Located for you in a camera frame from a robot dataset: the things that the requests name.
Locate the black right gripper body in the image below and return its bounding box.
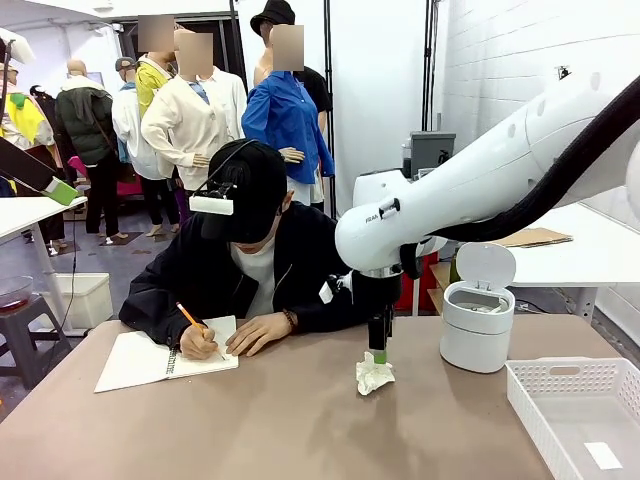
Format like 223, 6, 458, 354
348, 269, 404, 327

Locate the white paper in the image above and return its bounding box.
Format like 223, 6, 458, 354
355, 350, 397, 398

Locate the orange pencil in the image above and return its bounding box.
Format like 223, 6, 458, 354
175, 301, 227, 362

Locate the white spiral notebook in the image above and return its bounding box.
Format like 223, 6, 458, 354
93, 314, 241, 395

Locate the person's left forearm black sleeve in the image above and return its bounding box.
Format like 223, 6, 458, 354
289, 293, 372, 335

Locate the person's right forearm black sleeve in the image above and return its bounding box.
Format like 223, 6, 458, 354
118, 277, 202, 347

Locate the person's left hand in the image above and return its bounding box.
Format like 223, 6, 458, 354
225, 313, 292, 358

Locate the person's right hand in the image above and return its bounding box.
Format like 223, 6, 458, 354
178, 321, 222, 361

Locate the white table with leg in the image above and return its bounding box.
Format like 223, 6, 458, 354
0, 195, 89, 337

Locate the mannequin in yellow vest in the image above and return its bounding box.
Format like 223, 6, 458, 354
0, 62, 64, 251

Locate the red bag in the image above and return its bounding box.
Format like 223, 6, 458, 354
399, 249, 442, 312

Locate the person's black jacket torso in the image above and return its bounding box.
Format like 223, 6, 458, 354
118, 199, 374, 346

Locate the white round trash bin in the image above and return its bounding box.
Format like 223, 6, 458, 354
439, 240, 518, 374

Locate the clear glass bowl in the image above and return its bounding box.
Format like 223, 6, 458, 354
0, 275, 35, 310

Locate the white plastic crate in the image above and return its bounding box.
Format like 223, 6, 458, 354
37, 271, 115, 332

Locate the mannequin in yellow jacket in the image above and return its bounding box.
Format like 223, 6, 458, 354
134, 14, 177, 121

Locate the grey box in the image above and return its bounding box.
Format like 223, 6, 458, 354
409, 130, 458, 177

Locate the grey plastic stool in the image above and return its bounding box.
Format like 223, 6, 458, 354
0, 293, 72, 392

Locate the black cap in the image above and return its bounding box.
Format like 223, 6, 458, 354
198, 140, 289, 246

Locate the mannequin in cream cardigan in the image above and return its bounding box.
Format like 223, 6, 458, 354
140, 29, 249, 194

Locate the brown cardboard sheet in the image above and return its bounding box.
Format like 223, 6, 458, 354
492, 227, 575, 249

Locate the mannequin in blue shirt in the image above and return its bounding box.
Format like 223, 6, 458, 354
241, 19, 337, 207

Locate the large white table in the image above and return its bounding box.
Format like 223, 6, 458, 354
499, 199, 640, 321

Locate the black backdrop pole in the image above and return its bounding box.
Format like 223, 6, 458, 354
424, 0, 435, 132
322, 0, 335, 221

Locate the white perforated plastic basket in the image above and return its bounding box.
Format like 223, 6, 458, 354
504, 356, 640, 480

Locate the mannequin in black t-shirt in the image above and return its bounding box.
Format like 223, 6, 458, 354
294, 66, 332, 132

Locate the black bucket hat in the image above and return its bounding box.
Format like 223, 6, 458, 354
249, 0, 297, 37

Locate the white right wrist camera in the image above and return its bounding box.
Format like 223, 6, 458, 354
319, 273, 352, 305

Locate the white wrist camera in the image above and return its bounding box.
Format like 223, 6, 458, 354
0, 26, 37, 67
319, 273, 352, 305

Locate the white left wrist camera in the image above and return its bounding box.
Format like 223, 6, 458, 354
0, 26, 37, 67

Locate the black right arm cable sleeve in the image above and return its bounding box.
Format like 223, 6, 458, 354
428, 74, 640, 245

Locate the white head-mounted camera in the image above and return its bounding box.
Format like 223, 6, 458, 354
188, 181, 236, 217

